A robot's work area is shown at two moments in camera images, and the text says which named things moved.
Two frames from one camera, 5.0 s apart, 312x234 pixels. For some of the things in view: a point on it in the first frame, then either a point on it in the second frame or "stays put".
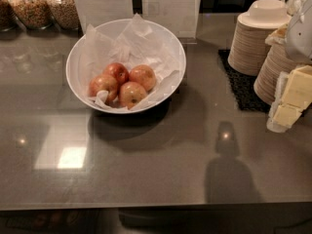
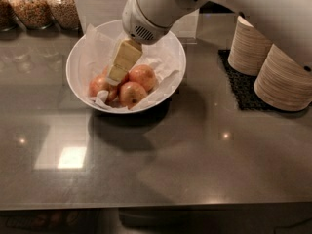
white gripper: [300, 38] -> [138, 20]
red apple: [131, 94] stays put
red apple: [143, 75] stays put
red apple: [103, 82] stays put
